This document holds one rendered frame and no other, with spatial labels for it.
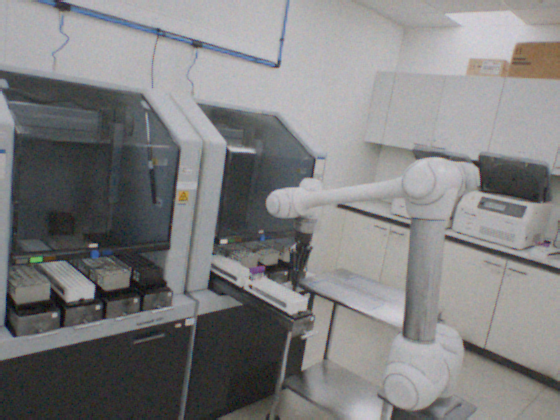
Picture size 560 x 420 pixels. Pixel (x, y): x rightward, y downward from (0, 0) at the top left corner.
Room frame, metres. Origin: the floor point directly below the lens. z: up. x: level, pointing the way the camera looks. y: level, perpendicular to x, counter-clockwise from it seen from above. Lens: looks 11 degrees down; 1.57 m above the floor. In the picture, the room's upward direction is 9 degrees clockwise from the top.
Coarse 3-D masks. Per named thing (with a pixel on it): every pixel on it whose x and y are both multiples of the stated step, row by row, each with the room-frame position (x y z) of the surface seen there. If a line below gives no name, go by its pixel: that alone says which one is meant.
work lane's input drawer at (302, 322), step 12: (216, 276) 2.08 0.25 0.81; (228, 288) 2.00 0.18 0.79; (240, 288) 1.96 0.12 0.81; (240, 300) 1.94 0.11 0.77; (252, 300) 1.89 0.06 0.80; (264, 312) 1.83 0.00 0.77; (276, 312) 1.79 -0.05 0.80; (300, 312) 1.79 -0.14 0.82; (312, 312) 1.81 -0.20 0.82; (288, 324) 1.74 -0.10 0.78; (300, 324) 1.75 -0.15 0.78; (312, 324) 1.81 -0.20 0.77; (300, 336) 1.71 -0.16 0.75
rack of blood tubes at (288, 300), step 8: (248, 280) 1.94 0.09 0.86; (264, 280) 1.97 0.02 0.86; (248, 288) 1.94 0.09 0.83; (256, 288) 1.95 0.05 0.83; (264, 288) 1.87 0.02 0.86; (272, 288) 1.89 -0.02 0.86; (280, 288) 1.90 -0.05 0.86; (264, 296) 1.92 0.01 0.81; (272, 296) 1.93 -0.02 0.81; (280, 296) 1.82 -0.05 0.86; (288, 296) 1.83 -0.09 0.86; (296, 296) 1.84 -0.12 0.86; (280, 304) 1.87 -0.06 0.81; (288, 304) 1.77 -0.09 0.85; (296, 304) 1.78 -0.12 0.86; (304, 304) 1.81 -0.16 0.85; (288, 312) 1.77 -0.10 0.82; (296, 312) 1.78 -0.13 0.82
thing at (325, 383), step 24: (312, 288) 2.09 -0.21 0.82; (336, 288) 2.15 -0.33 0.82; (360, 288) 2.21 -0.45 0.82; (384, 288) 2.27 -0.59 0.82; (336, 312) 2.48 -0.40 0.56; (360, 312) 1.91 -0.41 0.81; (384, 312) 1.94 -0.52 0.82; (288, 336) 2.14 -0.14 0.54; (288, 384) 2.14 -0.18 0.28; (312, 384) 2.17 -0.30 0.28; (336, 384) 2.21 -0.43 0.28; (360, 384) 2.25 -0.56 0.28; (336, 408) 2.00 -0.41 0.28; (360, 408) 2.03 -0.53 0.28; (384, 408) 1.79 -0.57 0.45
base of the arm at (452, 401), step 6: (432, 402) 1.41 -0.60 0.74; (438, 402) 1.41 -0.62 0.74; (444, 402) 1.42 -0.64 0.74; (450, 402) 1.43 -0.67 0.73; (456, 402) 1.47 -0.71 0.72; (426, 408) 1.40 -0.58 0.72; (432, 408) 1.40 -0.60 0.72; (438, 408) 1.41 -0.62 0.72; (444, 408) 1.41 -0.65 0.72; (450, 408) 1.43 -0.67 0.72; (432, 414) 1.38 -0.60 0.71; (438, 414) 1.38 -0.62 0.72; (444, 414) 1.39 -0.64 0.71
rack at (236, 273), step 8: (216, 256) 2.22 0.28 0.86; (216, 264) 2.10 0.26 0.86; (224, 264) 2.11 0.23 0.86; (232, 264) 2.12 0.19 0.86; (240, 264) 2.13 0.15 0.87; (216, 272) 2.10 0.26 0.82; (224, 272) 2.14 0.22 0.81; (232, 272) 2.02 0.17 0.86; (240, 272) 2.03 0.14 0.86; (248, 272) 2.06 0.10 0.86; (232, 280) 2.01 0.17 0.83; (240, 280) 1.98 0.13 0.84
